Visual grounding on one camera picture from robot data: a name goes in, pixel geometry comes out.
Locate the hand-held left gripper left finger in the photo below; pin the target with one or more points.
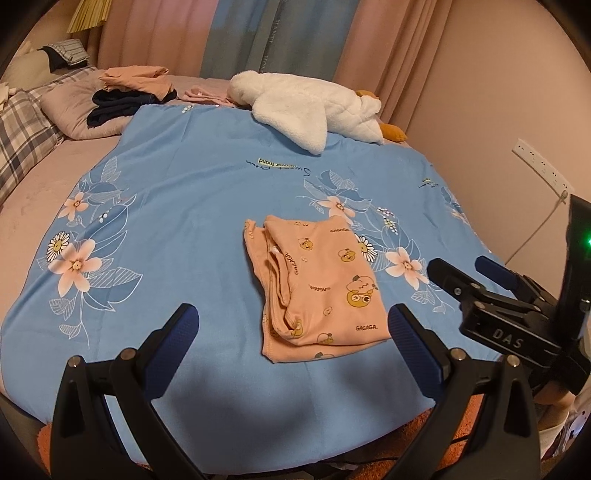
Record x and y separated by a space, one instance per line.
181 330

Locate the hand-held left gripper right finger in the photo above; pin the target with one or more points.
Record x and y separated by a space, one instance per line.
408 337

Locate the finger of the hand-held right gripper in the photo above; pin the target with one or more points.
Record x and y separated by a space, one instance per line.
455 281
498 272

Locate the orange printed baby romper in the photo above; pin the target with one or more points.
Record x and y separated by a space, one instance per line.
318 277

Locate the person's right forearm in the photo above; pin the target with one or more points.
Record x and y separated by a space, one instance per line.
556 399

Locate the dark navy clothes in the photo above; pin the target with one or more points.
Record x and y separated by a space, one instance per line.
115 108

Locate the folded peach clothes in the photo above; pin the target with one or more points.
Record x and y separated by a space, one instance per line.
134 81

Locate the blue floral blanket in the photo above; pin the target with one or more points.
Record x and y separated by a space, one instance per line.
194 194

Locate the bed with pink sheet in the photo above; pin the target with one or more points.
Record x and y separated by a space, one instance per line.
41 180

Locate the folded pink garment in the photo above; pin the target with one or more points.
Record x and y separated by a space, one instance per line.
203 94

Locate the white goose plush toy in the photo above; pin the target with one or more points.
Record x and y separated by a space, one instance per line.
295 106

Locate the pink curtain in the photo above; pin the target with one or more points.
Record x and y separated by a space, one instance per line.
397 50
157 32

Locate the grey pillow with plaid edge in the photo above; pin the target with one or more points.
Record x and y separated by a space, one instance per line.
69 106

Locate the striped folded cloth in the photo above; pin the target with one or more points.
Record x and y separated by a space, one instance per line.
69 50

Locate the blue curtain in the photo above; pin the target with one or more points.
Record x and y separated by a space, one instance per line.
277 37

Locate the beige cushion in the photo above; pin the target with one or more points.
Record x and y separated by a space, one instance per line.
23 69

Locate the yellow pleated lampshade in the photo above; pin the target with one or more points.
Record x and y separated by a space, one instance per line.
87 16

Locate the white wall socket strip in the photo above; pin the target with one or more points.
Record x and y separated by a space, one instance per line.
542 164

